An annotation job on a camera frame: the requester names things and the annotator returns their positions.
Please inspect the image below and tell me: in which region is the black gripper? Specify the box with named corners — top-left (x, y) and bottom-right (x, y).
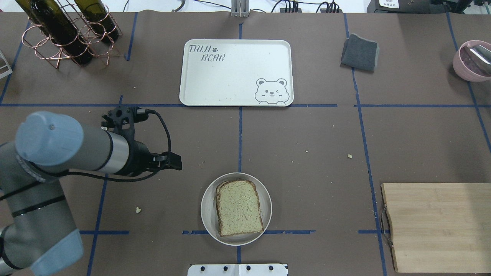
top-left (124, 140), bottom-right (182, 177)

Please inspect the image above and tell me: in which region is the cream bear tray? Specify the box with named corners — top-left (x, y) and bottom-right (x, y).
top-left (179, 39), bottom-right (294, 107)

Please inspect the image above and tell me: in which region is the metal scoop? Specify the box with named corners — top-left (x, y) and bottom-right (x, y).
top-left (465, 45), bottom-right (491, 75)

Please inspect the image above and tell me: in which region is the aluminium frame post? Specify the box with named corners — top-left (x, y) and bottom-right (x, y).
top-left (231, 0), bottom-right (250, 18)

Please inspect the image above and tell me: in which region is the bread slice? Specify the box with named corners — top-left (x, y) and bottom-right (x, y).
top-left (216, 179), bottom-right (264, 237)

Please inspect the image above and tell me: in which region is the white camera pole base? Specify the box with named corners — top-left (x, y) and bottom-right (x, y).
top-left (187, 263), bottom-right (289, 276)

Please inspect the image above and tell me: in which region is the white round plate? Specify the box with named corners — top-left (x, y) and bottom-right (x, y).
top-left (201, 172), bottom-right (272, 246)

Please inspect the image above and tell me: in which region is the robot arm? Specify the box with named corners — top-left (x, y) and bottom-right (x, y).
top-left (1, 105), bottom-right (182, 276)

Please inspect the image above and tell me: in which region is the white wire cup rack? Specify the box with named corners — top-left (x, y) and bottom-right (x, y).
top-left (0, 51), bottom-right (13, 79)

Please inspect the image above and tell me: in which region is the dark green wine bottle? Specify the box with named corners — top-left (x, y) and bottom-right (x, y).
top-left (30, 0), bottom-right (93, 65)
top-left (15, 0), bottom-right (50, 37)
top-left (75, 0), bottom-right (119, 44)

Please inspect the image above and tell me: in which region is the pink bowl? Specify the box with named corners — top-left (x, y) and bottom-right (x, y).
top-left (453, 40), bottom-right (491, 82)

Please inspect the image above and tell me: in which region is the copper wire bottle rack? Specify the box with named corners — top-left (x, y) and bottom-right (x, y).
top-left (21, 0), bottom-right (122, 68)

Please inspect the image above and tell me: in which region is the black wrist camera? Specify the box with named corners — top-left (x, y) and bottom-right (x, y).
top-left (101, 105), bottom-right (149, 140)

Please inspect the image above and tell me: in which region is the wooden cutting board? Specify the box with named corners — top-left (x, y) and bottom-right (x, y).
top-left (382, 183), bottom-right (491, 274)

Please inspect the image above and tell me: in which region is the grey folded cloth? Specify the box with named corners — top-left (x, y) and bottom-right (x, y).
top-left (341, 33), bottom-right (379, 72)

